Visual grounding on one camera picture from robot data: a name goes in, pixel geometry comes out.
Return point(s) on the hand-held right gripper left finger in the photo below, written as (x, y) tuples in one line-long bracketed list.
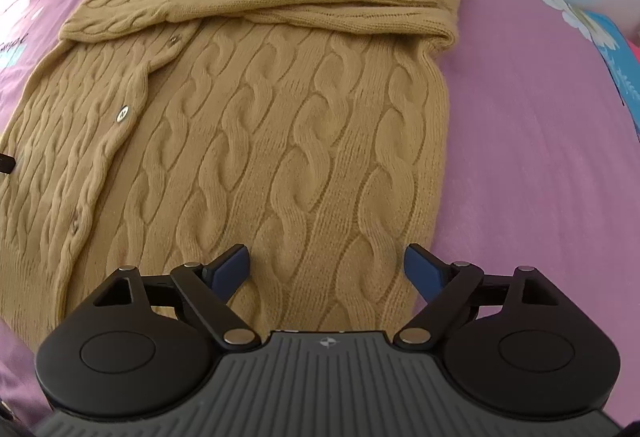
[(232, 269)]

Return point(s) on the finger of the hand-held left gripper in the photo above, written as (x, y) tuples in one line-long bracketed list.
[(6, 164)]

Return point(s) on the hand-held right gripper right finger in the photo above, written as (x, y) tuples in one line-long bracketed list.
[(422, 267)]

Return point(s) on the pink floral bed sheet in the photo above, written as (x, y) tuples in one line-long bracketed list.
[(525, 157)]

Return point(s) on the blue patterned cloth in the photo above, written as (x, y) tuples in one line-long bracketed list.
[(610, 52)]

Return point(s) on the red cloth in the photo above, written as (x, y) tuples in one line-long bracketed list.
[(635, 49)]

